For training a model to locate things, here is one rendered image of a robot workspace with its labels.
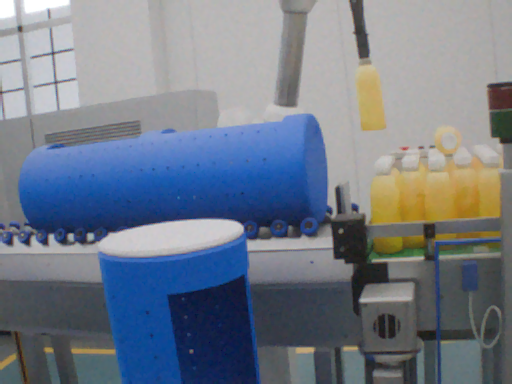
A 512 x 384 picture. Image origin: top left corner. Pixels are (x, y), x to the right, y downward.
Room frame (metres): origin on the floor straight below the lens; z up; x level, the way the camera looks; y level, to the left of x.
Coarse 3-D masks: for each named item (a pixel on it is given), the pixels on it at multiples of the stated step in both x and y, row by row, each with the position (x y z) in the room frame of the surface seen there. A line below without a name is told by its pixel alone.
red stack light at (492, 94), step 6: (486, 90) 0.97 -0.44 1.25; (492, 90) 0.95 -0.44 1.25; (498, 90) 0.94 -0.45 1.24; (504, 90) 0.93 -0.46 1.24; (510, 90) 0.93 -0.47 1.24; (492, 96) 0.95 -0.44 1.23; (498, 96) 0.94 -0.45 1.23; (504, 96) 0.93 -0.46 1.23; (510, 96) 0.93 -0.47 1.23; (492, 102) 0.95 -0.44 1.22; (498, 102) 0.94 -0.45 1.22; (504, 102) 0.93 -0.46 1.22; (510, 102) 0.93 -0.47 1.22; (492, 108) 0.95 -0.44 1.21; (498, 108) 0.94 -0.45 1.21; (504, 108) 0.93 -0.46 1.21; (510, 108) 0.93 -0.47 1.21
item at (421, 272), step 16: (368, 272) 1.18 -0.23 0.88; (384, 272) 1.17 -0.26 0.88; (400, 272) 1.16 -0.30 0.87; (416, 272) 1.14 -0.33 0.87; (432, 272) 1.13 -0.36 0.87; (352, 288) 1.19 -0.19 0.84; (416, 288) 1.15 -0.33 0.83; (432, 288) 1.13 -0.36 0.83; (416, 304) 1.15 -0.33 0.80; (432, 304) 1.13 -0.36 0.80; (416, 320) 1.15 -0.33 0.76; (432, 320) 1.13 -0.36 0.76; (432, 336) 1.18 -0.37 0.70
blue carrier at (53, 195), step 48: (96, 144) 1.57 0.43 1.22; (144, 144) 1.49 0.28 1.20; (192, 144) 1.43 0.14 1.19; (240, 144) 1.38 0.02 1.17; (288, 144) 1.34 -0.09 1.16; (48, 192) 1.55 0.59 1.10; (96, 192) 1.49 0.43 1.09; (144, 192) 1.44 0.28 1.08; (192, 192) 1.40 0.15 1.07; (240, 192) 1.36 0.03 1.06; (288, 192) 1.33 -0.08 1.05
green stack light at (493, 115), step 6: (492, 114) 0.95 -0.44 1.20; (498, 114) 0.94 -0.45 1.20; (504, 114) 0.93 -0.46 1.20; (510, 114) 0.93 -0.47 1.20; (492, 120) 0.95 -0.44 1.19; (498, 120) 0.94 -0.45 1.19; (504, 120) 0.93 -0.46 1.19; (510, 120) 0.93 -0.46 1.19; (492, 126) 0.95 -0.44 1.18; (498, 126) 0.94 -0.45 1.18; (504, 126) 0.93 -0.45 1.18; (510, 126) 0.93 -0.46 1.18; (492, 132) 0.95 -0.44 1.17; (498, 132) 0.94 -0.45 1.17; (504, 132) 0.93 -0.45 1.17; (510, 132) 0.93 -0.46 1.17
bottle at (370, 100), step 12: (360, 72) 1.48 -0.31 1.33; (372, 72) 1.47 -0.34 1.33; (360, 84) 1.48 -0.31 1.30; (372, 84) 1.47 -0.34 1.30; (360, 96) 1.48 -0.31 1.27; (372, 96) 1.47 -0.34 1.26; (360, 108) 1.49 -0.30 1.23; (372, 108) 1.47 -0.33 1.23; (360, 120) 1.50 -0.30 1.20; (372, 120) 1.47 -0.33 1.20; (384, 120) 1.48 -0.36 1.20
